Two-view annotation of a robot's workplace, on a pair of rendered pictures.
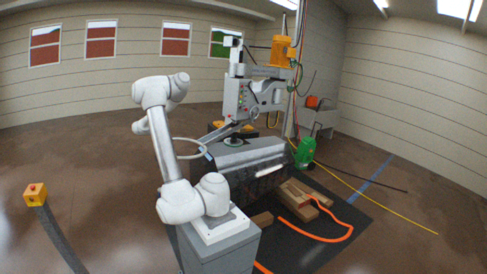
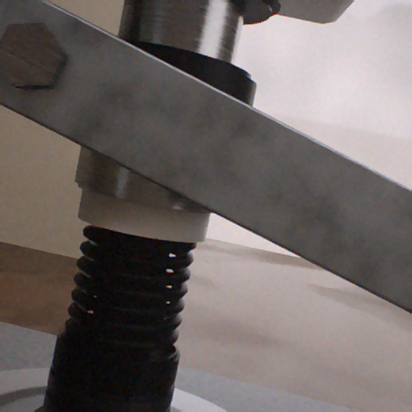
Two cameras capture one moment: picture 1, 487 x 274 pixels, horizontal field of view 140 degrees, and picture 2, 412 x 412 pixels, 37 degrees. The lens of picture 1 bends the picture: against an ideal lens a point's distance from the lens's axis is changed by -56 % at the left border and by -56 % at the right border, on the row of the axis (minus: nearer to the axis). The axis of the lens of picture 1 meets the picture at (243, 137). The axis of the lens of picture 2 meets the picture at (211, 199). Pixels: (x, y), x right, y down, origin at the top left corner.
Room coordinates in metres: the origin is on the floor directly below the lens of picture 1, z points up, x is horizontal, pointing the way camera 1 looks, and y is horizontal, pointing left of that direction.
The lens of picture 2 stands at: (2.26, 0.36, 1.02)
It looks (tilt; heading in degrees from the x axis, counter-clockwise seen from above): 3 degrees down; 225
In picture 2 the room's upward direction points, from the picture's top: 11 degrees clockwise
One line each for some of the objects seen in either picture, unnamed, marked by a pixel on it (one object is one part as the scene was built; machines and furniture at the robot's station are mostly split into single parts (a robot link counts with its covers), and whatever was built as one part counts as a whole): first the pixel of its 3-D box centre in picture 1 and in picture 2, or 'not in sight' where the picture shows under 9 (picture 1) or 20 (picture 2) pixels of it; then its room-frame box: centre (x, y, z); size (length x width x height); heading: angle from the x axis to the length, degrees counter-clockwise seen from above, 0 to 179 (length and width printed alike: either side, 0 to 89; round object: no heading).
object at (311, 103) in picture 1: (313, 101); not in sight; (5.05, -1.73, 1.00); 0.50 x 0.22 x 0.33; 128
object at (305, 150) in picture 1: (307, 145); not in sight; (3.23, -1.16, 0.43); 0.35 x 0.35 x 0.87; 18
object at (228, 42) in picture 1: (230, 42); not in sight; (2.83, 0.31, 2.00); 0.20 x 0.18 x 0.15; 33
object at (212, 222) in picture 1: (218, 210); not in sight; (0.87, 0.10, 0.89); 0.22 x 0.18 x 0.06; 129
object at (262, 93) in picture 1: (262, 99); not in sight; (2.32, -0.18, 1.31); 0.74 x 0.23 x 0.49; 136
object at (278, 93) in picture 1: (275, 95); not in sight; (2.52, -0.35, 1.35); 0.19 x 0.19 x 0.20
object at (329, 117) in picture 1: (318, 123); not in sight; (4.96, -1.95, 0.43); 1.30 x 0.62 x 0.86; 128
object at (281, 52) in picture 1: (281, 51); not in sight; (2.51, -0.36, 1.90); 0.31 x 0.28 x 0.40; 46
